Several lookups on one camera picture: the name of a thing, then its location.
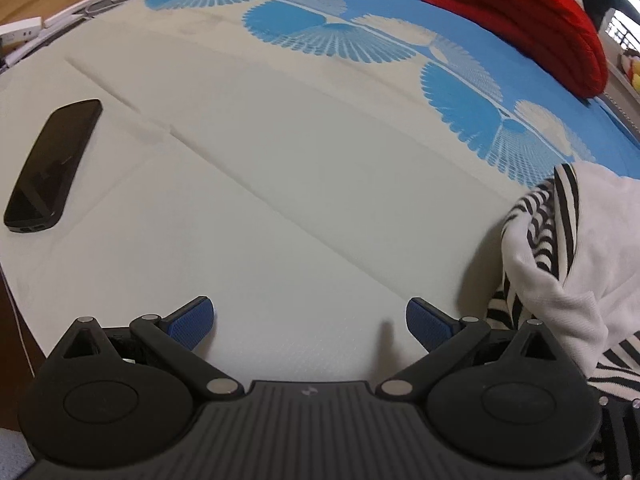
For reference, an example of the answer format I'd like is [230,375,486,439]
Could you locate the black white striped garment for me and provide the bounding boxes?
[486,162,639,403]

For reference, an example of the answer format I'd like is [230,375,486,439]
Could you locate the black smartphone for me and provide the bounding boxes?
[3,99,103,233]

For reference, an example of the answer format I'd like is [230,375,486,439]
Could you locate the blue white patterned bedsheet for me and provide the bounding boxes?
[1,0,639,382]

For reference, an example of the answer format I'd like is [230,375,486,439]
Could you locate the yellow plush toys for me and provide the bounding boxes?
[618,49,640,92]

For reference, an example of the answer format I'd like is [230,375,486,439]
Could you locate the white power strip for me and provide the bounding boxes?
[0,16,42,48]

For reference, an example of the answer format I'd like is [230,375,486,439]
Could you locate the red folded blanket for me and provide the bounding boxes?
[423,0,608,99]

